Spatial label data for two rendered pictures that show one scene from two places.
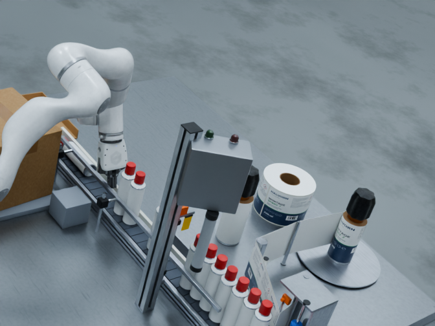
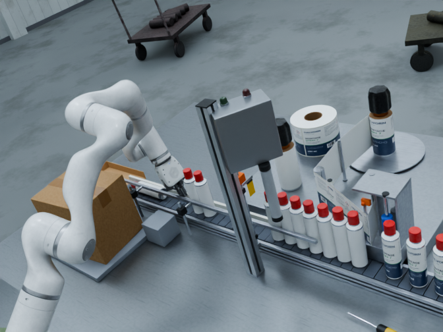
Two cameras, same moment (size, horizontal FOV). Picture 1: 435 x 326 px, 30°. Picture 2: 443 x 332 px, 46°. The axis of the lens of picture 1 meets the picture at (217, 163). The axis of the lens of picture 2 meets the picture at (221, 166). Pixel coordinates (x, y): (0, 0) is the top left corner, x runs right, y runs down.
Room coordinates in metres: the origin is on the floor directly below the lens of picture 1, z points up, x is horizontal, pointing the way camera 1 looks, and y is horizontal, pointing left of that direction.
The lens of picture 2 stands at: (0.52, -0.04, 2.10)
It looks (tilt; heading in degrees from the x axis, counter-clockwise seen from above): 31 degrees down; 6
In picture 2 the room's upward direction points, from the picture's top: 17 degrees counter-clockwise
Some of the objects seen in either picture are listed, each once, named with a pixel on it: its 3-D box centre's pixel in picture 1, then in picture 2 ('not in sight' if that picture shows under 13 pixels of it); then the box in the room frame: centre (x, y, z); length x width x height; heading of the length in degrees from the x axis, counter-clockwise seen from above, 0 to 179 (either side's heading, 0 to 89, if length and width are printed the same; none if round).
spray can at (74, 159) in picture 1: (76, 155); (147, 189); (2.46, 0.51, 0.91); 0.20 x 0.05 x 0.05; 48
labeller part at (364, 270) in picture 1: (338, 257); (384, 152); (2.34, -0.51, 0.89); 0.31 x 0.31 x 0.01
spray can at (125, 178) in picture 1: (125, 188); (194, 190); (2.24, 0.27, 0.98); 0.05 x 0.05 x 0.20
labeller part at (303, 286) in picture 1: (309, 290); (381, 183); (1.80, -0.35, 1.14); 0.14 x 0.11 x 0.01; 47
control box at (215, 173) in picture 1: (213, 172); (245, 131); (1.88, 0.00, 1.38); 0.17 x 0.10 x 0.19; 102
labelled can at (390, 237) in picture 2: not in sight; (391, 249); (1.68, -0.33, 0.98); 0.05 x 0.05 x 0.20
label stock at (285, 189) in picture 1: (284, 194); (315, 130); (2.53, -0.27, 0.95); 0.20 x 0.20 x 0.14
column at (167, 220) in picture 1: (166, 223); (233, 195); (1.88, 0.09, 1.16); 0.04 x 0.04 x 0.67; 47
